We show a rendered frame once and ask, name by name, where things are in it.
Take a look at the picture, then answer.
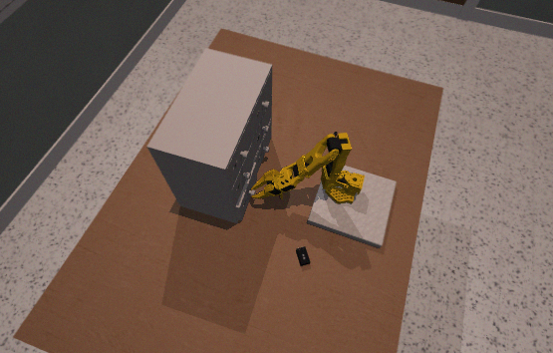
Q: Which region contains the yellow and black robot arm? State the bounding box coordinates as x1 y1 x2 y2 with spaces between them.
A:
277 133 363 203

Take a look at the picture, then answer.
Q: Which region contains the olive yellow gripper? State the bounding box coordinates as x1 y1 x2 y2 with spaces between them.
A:
251 169 283 199

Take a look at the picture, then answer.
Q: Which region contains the dark grey chest of drawers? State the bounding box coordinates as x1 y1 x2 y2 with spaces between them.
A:
147 48 272 223

